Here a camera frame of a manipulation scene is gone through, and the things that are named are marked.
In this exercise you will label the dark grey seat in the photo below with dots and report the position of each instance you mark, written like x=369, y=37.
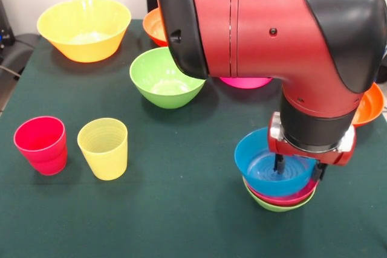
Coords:
x=18, y=52

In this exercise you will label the large green bowl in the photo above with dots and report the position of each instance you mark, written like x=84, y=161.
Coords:
x=157, y=89

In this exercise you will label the blue bowl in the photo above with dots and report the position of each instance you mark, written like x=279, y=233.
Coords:
x=251, y=164

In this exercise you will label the yellow cup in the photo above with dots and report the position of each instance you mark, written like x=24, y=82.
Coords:
x=104, y=155

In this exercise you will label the small red bowl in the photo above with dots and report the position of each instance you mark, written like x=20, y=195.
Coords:
x=272, y=200

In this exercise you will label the orange shallow bowl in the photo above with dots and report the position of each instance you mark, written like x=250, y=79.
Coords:
x=369, y=110
x=154, y=30

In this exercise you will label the dark green tablecloth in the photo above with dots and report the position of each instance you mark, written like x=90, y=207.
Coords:
x=151, y=224

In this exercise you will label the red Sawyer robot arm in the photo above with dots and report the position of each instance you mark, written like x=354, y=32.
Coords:
x=272, y=34

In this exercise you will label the black equipment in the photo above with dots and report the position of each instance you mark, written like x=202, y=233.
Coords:
x=5, y=28

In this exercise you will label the large yellow-orange bowl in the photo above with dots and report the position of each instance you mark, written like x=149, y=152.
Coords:
x=84, y=49

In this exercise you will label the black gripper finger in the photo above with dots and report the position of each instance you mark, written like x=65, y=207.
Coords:
x=319, y=172
x=278, y=164

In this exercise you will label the small green bowl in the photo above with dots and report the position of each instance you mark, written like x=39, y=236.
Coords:
x=278, y=208

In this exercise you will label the large pink bowl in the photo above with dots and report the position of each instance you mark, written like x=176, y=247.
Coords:
x=246, y=82

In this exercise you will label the red cup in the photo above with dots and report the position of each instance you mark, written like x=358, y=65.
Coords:
x=50, y=167
x=39, y=137

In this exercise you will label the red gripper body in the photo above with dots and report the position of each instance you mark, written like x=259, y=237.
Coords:
x=305, y=155

